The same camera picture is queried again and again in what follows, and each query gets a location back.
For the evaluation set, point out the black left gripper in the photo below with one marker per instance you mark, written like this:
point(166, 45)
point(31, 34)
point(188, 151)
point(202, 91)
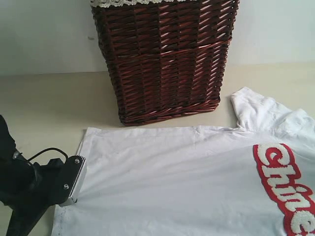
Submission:
point(44, 225)

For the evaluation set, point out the white t-shirt red patch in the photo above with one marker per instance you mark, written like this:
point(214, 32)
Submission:
point(254, 180)

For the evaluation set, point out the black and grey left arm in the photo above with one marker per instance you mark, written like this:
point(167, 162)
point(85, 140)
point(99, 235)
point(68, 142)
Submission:
point(7, 157)

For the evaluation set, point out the dark red wicker basket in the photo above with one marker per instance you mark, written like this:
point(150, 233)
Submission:
point(166, 60)

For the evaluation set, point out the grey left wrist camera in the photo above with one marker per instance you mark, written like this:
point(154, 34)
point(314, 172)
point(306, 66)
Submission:
point(69, 181)

